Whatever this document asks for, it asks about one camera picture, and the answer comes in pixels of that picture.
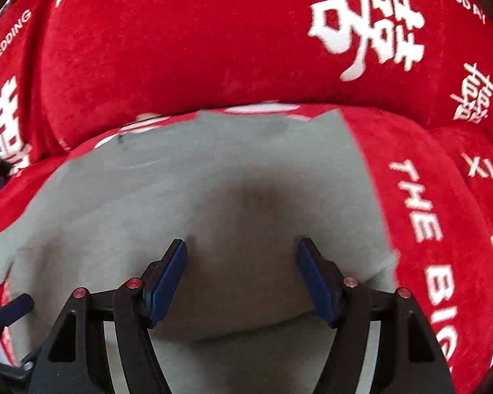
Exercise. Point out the grey knit sweater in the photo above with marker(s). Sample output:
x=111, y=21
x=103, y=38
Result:
x=241, y=192

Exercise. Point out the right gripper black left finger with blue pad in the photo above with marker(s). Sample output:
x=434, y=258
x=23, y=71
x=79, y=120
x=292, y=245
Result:
x=95, y=331

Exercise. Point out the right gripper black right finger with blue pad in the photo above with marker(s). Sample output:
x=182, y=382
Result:
x=383, y=341

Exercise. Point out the red wedding sofa cover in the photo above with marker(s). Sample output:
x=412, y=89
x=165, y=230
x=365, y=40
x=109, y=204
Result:
x=413, y=80

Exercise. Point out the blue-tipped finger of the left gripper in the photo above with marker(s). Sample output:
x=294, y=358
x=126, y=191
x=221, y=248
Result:
x=16, y=309

